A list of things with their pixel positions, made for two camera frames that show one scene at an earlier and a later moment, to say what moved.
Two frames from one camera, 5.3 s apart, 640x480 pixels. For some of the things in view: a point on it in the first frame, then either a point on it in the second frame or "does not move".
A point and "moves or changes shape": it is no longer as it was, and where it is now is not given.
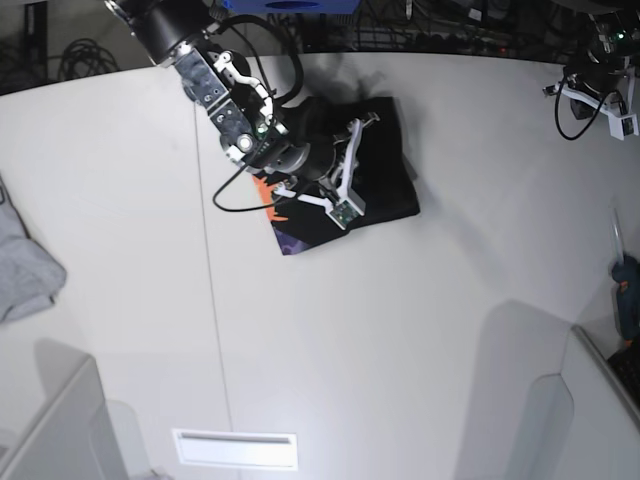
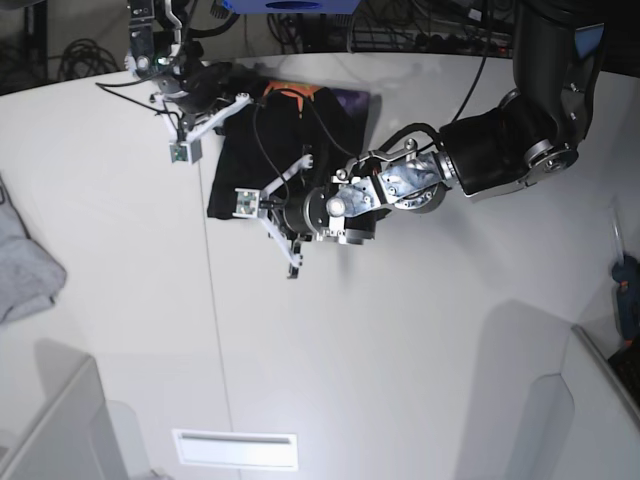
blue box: (291, 7) does not move
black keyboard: (625, 365) does not move
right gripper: (612, 88) -> (294, 214)
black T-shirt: (384, 168) moves or changes shape
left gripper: (321, 167) -> (193, 97)
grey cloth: (30, 275) does not move
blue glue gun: (626, 276) does not move
